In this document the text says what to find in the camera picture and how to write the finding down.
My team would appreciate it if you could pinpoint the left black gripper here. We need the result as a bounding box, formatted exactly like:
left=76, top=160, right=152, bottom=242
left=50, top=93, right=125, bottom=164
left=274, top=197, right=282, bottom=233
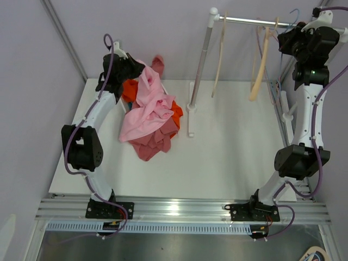
left=117, top=53, right=145, bottom=83

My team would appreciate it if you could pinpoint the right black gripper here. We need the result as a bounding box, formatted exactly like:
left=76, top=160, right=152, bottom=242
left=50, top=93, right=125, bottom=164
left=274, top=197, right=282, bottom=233
left=277, top=22, right=316, bottom=63

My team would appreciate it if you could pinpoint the beige wooden hanger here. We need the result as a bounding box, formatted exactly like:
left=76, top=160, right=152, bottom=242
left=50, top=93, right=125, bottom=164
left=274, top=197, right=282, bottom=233
left=211, top=11, right=228, bottom=98
left=248, top=17, right=279, bottom=102

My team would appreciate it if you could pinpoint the light pink t shirt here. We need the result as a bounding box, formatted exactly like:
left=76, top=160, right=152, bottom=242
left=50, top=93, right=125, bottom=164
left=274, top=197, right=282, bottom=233
left=119, top=66, right=175, bottom=142

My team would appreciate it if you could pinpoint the dusty red t shirt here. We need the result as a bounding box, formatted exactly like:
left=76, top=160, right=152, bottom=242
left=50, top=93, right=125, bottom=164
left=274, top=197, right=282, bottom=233
left=127, top=55, right=180, bottom=163

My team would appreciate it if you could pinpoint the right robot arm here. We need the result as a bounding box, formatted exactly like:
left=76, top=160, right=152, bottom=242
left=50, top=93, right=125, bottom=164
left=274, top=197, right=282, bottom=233
left=246, top=22, right=340, bottom=220

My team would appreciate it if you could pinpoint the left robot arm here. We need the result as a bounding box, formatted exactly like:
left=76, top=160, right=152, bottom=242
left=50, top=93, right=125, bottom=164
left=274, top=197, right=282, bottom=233
left=61, top=53, right=145, bottom=218

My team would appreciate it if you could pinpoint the white plastic basket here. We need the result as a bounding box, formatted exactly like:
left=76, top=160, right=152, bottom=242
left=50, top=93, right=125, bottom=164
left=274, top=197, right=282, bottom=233
left=118, top=96, right=130, bottom=114

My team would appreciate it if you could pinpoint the white metal clothes rack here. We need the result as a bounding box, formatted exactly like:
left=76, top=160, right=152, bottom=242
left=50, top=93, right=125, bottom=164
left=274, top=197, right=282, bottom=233
left=187, top=7, right=347, bottom=137

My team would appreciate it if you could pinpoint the round wooden object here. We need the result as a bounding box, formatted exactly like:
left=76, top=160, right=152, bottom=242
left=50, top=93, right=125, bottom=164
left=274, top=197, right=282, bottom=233
left=299, top=246, right=331, bottom=261

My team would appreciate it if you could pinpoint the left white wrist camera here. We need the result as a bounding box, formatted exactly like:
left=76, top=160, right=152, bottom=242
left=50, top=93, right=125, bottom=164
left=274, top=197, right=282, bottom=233
left=113, top=41, right=128, bottom=59

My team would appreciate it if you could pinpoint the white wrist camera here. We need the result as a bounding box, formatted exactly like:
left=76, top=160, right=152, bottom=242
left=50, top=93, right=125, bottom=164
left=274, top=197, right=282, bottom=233
left=113, top=41, right=128, bottom=59
left=301, top=8, right=333, bottom=32

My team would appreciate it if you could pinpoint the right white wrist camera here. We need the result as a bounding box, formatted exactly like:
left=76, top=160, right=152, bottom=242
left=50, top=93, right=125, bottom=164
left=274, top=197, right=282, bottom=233
left=301, top=8, right=333, bottom=32

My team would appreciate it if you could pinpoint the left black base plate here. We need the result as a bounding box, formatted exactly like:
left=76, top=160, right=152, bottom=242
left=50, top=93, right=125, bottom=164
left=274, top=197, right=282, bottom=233
left=85, top=200, right=134, bottom=220

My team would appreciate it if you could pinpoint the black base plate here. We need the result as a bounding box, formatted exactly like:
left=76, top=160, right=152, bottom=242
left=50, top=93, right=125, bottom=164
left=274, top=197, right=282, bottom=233
left=85, top=200, right=134, bottom=220
left=224, top=203, right=280, bottom=222

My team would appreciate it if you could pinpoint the aluminium mounting rail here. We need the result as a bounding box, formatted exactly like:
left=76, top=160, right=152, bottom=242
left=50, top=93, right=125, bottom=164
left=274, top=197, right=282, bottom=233
left=35, top=196, right=331, bottom=225

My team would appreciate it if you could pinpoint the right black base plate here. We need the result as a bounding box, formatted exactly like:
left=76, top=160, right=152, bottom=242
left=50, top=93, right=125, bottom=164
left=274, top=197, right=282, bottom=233
left=224, top=203, right=280, bottom=222

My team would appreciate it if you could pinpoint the white slotted cable duct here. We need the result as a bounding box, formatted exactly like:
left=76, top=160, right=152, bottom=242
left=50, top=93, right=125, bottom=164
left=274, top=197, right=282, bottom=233
left=46, top=221, right=252, bottom=235

